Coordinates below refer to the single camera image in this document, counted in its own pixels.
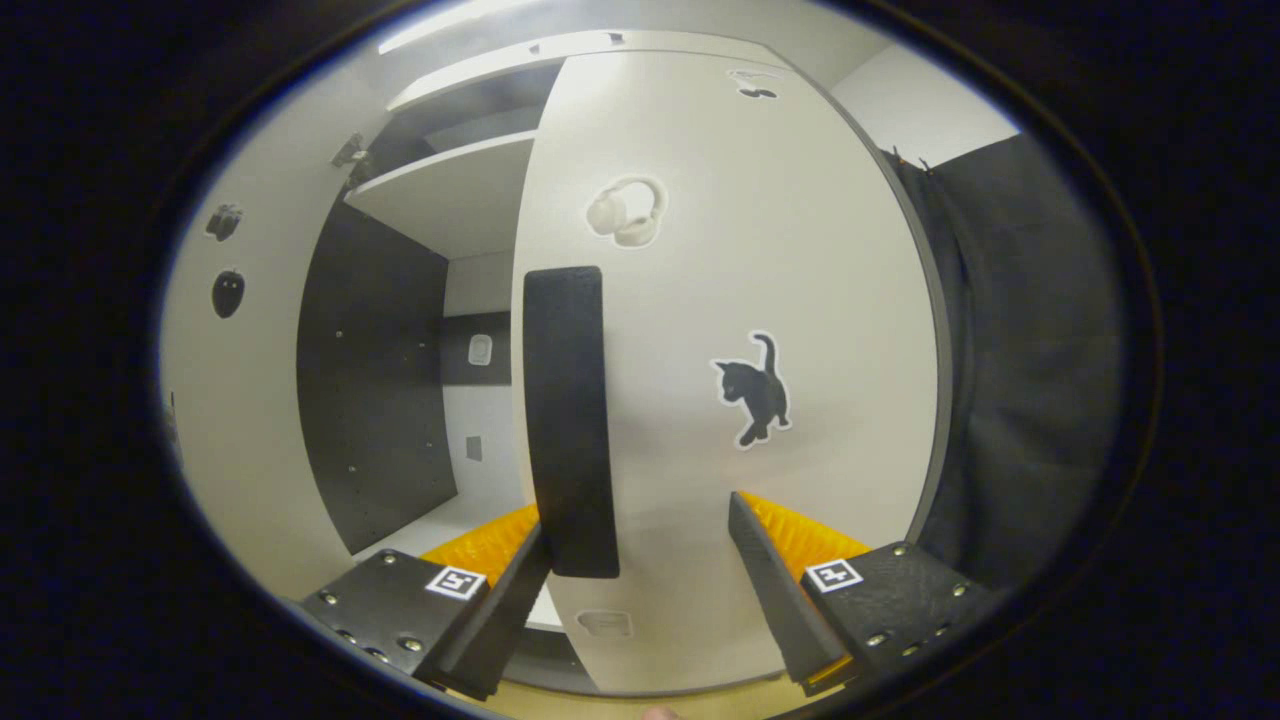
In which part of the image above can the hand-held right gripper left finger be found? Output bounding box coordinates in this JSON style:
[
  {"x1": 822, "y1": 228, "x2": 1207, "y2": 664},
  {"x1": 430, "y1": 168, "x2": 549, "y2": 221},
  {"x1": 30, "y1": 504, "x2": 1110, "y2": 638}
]
[{"x1": 298, "y1": 502, "x2": 556, "y2": 703}]

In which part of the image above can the white cabinet door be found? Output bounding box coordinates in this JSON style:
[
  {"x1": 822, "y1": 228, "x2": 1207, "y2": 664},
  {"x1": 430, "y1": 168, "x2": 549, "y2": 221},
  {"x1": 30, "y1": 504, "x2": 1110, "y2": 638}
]
[
  {"x1": 158, "y1": 90, "x2": 366, "y2": 606},
  {"x1": 510, "y1": 48, "x2": 953, "y2": 698}
]

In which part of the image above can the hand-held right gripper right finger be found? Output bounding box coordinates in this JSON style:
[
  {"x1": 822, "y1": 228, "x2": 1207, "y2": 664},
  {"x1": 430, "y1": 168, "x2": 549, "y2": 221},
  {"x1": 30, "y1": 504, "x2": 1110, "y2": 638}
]
[{"x1": 726, "y1": 488, "x2": 1003, "y2": 699}]

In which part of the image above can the white and grey cabinet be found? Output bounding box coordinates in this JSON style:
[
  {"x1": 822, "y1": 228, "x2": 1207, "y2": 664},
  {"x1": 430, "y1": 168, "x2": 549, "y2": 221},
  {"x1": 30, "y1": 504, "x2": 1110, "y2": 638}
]
[{"x1": 295, "y1": 28, "x2": 791, "y2": 661}]

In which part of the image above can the black door handle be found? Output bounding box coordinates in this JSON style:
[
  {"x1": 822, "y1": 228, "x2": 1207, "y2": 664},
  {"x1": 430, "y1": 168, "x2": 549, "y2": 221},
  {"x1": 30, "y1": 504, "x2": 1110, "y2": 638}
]
[{"x1": 522, "y1": 265, "x2": 622, "y2": 580}]

